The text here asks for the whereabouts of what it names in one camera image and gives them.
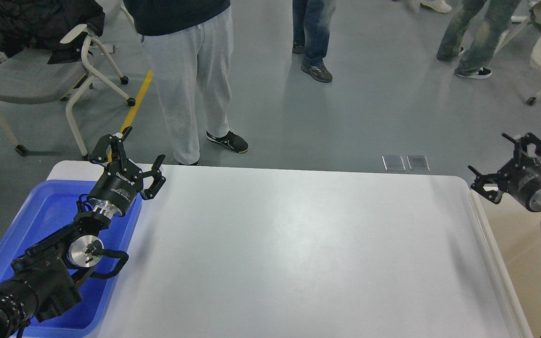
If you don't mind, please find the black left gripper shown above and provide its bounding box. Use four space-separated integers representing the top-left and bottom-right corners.
87 126 167 218

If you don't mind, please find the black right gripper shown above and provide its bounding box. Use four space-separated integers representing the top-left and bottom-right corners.
468 132 541 213

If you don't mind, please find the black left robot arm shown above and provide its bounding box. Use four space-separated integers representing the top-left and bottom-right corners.
0 126 167 338

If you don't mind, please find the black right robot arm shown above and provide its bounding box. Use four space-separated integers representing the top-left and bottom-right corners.
470 133 541 338

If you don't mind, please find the blue plastic bin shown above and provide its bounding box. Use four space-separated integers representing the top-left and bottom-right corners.
0 180 143 338

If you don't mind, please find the right floor outlet plate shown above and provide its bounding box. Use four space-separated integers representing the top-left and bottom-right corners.
406 155 430 172

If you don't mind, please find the floor outlet plate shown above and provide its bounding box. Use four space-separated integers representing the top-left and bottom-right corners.
406 155 430 172
382 155 406 172

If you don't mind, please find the person in faded jeans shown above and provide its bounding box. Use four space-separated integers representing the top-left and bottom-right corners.
436 0 520 79

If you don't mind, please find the left floor outlet plate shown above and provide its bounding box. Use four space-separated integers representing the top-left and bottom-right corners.
382 155 406 172

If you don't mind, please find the beige plastic bin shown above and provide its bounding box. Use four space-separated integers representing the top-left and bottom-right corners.
468 187 541 338

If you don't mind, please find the person in grey sweatpants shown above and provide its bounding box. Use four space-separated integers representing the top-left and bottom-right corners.
124 0 249 165

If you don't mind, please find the black jacket on chair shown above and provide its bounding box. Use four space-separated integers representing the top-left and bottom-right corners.
0 0 105 64

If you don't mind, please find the white sneaker at top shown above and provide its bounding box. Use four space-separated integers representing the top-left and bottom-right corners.
419 0 452 14

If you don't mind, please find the person in blue jeans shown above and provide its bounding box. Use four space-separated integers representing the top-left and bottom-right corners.
292 0 336 83

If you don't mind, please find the grey chair with white frame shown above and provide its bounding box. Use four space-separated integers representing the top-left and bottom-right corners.
0 23 137 160

